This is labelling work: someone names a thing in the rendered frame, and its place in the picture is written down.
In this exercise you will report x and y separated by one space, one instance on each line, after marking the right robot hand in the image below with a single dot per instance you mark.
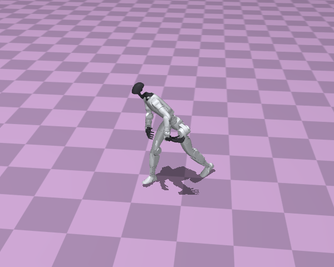
148 132

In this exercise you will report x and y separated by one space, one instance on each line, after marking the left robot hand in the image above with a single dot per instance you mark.
175 139

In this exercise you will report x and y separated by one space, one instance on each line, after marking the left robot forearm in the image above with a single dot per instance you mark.
167 127

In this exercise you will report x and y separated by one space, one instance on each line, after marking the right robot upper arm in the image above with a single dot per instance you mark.
149 115

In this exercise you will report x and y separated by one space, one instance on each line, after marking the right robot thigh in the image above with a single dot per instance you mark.
159 136

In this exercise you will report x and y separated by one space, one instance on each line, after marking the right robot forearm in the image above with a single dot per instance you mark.
148 123

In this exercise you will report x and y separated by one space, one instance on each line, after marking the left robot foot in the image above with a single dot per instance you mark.
206 170

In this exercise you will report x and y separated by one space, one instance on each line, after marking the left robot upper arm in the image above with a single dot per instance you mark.
157 105

